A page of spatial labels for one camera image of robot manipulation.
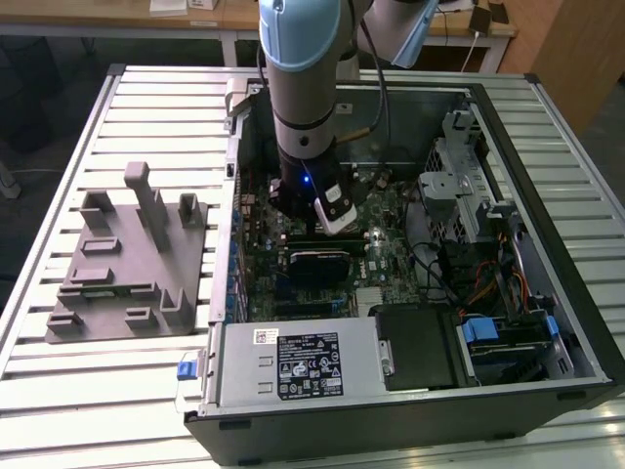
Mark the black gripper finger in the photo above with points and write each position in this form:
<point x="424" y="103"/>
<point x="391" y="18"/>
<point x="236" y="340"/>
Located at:
<point x="359" y="192"/>
<point x="275" y="190"/>

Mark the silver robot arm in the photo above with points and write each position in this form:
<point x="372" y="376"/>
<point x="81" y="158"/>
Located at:
<point x="303" y="98"/>

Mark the black RAM slot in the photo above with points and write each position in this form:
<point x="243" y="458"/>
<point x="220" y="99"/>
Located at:
<point x="303" y="245"/>
<point x="295" y="238"/>

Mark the black graphics card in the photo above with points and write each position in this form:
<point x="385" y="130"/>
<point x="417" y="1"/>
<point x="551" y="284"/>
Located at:
<point x="317" y="268"/>

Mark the silver drive cage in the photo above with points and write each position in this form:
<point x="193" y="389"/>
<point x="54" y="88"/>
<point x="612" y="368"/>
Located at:
<point x="446" y="185"/>

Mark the green motherboard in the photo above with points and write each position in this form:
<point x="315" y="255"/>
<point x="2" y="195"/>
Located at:
<point x="395" y="285"/>

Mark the silver finned heatsink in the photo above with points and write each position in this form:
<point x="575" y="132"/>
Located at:
<point x="371" y="300"/>

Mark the white barcode sticker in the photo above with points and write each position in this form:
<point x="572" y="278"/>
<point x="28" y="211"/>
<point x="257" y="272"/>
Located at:
<point x="265" y="336"/>

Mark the grey parts rack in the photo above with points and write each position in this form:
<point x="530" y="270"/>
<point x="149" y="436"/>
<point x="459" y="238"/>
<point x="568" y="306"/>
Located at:
<point x="146" y="273"/>

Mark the black plastic shroud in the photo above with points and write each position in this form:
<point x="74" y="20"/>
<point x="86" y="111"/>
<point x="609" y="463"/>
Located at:
<point x="420" y="347"/>

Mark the black power supply label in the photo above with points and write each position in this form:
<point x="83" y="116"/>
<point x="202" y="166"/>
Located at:
<point x="310" y="366"/>

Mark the silver power supply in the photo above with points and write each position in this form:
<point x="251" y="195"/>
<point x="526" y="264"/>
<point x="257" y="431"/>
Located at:
<point x="244" y="371"/>

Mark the blue disk carrier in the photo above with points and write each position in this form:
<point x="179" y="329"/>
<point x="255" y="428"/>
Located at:
<point x="478" y="332"/>

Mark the green RAM stick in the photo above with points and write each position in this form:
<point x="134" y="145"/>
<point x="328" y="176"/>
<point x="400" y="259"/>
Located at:
<point x="105" y="291"/>

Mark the blue case latch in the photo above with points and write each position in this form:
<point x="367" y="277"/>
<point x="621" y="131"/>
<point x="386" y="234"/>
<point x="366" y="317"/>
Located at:
<point x="188" y="370"/>

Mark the small white box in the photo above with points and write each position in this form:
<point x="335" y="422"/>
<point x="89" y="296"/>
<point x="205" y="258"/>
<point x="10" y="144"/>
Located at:
<point x="202" y="4"/>

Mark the white cardboard box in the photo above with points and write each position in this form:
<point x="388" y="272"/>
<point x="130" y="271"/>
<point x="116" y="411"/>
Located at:
<point x="168" y="6"/>

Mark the black disk bay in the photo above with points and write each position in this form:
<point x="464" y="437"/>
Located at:
<point x="512" y="364"/>

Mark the blue plastic tab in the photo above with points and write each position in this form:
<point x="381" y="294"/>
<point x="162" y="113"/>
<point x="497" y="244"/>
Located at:
<point x="553" y="327"/>

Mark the black open PC case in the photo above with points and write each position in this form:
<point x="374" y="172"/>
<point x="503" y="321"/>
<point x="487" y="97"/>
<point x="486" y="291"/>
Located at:
<point x="371" y="435"/>

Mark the wooden desk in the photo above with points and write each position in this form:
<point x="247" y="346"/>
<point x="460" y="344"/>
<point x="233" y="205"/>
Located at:
<point x="97" y="19"/>

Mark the wooden cabinet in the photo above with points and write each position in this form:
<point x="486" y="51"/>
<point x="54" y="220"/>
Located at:
<point x="571" y="54"/>

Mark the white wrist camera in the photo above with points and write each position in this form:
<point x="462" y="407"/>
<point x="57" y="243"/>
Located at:
<point x="337" y="217"/>

